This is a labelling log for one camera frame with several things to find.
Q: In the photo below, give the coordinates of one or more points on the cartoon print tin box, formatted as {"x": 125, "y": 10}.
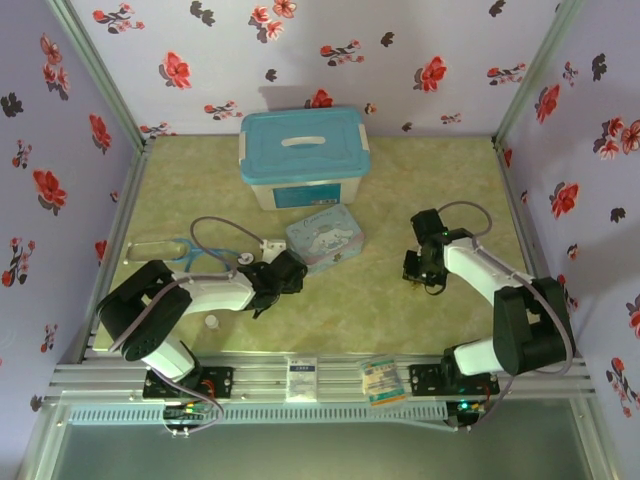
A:
{"x": 325, "y": 240}

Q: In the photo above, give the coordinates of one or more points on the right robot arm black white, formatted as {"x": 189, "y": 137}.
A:
{"x": 530, "y": 325}

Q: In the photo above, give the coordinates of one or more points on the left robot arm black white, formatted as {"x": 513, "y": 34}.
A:
{"x": 145, "y": 305}

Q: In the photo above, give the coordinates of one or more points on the blue stethoscope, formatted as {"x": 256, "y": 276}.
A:
{"x": 245, "y": 258}

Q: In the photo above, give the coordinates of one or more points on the small white bottle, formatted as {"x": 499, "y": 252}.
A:
{"x": 212, "y": 322}

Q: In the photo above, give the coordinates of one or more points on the white label card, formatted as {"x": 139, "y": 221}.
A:
{"x": 302, "y": 380}

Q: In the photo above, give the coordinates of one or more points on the green print sachet packet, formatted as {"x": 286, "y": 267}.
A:
{"x": 382, "y": 382}

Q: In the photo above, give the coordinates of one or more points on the storage box with blue lid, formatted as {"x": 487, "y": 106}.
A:
{"x": 300, "y": 165}

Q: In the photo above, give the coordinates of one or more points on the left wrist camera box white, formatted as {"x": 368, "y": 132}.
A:
{"x": 274, "y": 248}

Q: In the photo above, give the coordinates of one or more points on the aluminium front frame rail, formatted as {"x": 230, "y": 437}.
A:
{"x": 260, "y": 380}

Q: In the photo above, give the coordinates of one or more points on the aluminium side rail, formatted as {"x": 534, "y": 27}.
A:
{"x": 509, "y": 175}
{"x": 131, "y": 200}

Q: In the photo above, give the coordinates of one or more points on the aluminium corner post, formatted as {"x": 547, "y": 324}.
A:
{"x": 535, "y": 75}
{"x": 106, "y": 80}

